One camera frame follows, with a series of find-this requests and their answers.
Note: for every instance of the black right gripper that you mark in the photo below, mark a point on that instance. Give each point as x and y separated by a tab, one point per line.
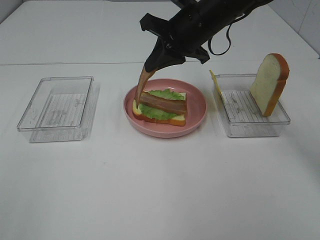
184	34

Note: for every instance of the bacon strip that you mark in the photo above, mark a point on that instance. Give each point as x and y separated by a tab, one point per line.
167	105
143	78

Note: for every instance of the green lettuce leaf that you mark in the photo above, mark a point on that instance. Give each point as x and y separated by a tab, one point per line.
156	114

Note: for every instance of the yellow cheese slice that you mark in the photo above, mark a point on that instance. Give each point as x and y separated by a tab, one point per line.
217	93

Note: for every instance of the white bread slice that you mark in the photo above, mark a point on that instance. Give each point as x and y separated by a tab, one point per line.
171	122

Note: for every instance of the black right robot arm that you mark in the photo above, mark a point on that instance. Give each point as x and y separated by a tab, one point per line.
240	5

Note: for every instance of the pink round plate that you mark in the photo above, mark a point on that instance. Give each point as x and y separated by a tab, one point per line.
196	109

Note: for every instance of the clear right plastic tray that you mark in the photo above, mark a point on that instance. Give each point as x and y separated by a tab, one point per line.
240	115

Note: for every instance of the clear plastic tray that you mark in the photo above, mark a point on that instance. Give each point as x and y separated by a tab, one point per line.
61	109
240	115

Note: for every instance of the standing bread slice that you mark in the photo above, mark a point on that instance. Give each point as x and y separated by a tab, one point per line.
270	82

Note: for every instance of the clear left plastic tray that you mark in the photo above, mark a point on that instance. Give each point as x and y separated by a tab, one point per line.
61	109

